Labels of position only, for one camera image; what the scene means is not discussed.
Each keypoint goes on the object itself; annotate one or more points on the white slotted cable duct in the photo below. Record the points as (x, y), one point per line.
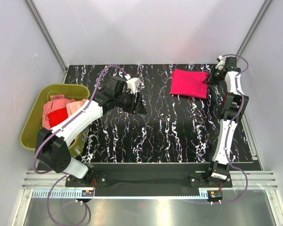
(120, 194)

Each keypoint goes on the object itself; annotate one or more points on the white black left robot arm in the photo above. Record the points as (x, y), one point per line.
(52, 147)

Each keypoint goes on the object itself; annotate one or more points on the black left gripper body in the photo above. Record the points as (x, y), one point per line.
(127, 102)

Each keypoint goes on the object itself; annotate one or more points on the red folded shirt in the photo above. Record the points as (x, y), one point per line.
(58, 116)

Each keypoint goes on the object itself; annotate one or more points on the aluminium frame post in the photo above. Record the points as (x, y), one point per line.
(43, 29)
(254, 26)

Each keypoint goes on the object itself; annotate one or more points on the aluminium right frame post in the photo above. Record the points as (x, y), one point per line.
(254, 26)

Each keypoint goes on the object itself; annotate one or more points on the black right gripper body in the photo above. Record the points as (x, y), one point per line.
(215, 76)

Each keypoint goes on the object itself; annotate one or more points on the salmon pink shirt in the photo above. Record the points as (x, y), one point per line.
(56, 102)

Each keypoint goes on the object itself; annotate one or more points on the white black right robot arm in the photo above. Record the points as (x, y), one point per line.
(231, 112)

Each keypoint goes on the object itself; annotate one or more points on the aluminium left frame post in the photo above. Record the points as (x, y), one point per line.
(43, 29)

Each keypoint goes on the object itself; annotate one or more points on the magenta pink t-shirt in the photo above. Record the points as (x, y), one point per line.
(189, 83)

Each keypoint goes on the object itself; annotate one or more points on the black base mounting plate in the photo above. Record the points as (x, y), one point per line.
(159, 178)

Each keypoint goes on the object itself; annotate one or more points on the light pink shirt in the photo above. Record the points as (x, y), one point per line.
(74, 106)

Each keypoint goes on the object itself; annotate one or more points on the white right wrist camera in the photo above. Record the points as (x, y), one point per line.
(221, 63)

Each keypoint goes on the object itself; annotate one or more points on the olive green plastic bin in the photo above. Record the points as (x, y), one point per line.
(33, 123)

